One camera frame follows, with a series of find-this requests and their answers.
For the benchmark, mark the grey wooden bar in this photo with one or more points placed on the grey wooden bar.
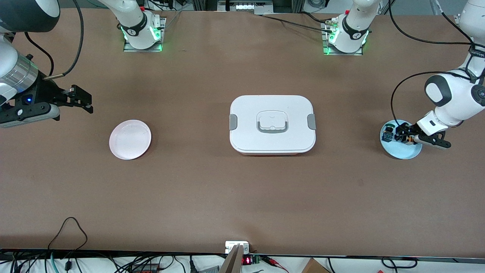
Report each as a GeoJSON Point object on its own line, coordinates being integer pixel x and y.
{"type": "Point", "coordinates": [232, 263]}

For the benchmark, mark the light blue round plate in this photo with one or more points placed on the light blue round plate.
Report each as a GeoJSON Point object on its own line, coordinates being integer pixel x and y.
{"type": "Point", "coordinates": [401, 151]}

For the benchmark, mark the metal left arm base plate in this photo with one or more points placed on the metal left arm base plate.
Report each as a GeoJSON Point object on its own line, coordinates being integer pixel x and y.
{"type": "Point", "coordinates": [343, 54]}

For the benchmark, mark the aluminium frame with lights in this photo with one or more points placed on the aluminium frame with lights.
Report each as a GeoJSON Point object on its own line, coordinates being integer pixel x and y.
{"type": "Point", "coordinates": [246, 5]}

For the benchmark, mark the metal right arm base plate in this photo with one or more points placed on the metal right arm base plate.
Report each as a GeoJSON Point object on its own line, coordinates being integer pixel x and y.
{"type": "Point", "coordinates": [129, 48]}

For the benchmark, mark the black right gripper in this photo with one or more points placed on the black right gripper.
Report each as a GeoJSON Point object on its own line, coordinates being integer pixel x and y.
{"type": "Point", "coordinates": [44, 92]}

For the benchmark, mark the aluminium profile rail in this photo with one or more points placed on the aluminium profile rail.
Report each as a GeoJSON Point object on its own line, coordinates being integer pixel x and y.
{"type": "Point", "coordinates": [458, 18]}

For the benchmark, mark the red clip lead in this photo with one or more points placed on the red clip lead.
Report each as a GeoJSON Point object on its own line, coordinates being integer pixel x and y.
{"type": "Point", "coordinates": [274, 262]}

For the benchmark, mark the orange black switch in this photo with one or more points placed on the orange black switch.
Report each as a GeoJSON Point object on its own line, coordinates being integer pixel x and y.
{"type": "Point", "coordinates": [409, 141]}

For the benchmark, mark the small white socket box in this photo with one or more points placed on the small white socket box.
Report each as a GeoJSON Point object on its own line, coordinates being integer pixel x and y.
{"type": "Point", "coordinates": [232, 245]}

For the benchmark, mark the red digit display module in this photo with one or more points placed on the red digit display module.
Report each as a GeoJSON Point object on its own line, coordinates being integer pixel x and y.
{"type": "Point", "coordinates": [248, 260]}

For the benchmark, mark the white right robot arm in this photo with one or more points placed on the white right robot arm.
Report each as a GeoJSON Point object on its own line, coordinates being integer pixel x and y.
{"type": "Point", "coordinates": [140, 36]}

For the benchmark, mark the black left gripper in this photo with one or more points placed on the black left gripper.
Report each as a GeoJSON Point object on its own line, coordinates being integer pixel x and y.
{"type": "Point", "coordinates": [402, 132]}

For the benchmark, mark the brown cardboard box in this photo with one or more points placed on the brown cardboard box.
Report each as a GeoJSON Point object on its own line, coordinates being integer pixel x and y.
{"type": "Point", "coordinates": [314, 267]}

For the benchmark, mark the pink round plate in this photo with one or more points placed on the pink round plate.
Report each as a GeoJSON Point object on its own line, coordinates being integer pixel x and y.
{"type": "Point", "coordinates": [130, 139]}

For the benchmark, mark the green blue switch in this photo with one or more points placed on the green blue switch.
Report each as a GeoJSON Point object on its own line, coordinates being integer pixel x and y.
{"type": "Point", "coordinates": [387, 133]}

